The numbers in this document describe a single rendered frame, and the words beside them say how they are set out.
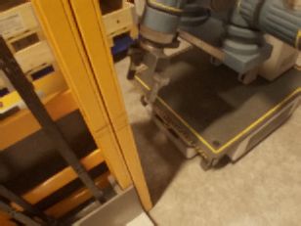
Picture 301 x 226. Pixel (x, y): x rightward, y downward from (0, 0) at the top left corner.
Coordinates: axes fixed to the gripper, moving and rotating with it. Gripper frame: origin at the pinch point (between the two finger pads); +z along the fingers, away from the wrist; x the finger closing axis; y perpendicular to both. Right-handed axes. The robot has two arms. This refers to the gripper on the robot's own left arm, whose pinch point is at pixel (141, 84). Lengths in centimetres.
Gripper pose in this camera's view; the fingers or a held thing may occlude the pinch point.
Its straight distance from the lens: 72.3
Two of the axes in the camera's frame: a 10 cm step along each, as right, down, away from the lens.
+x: 5.4, 6.1, -5.8
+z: -2.8, 7.8, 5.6
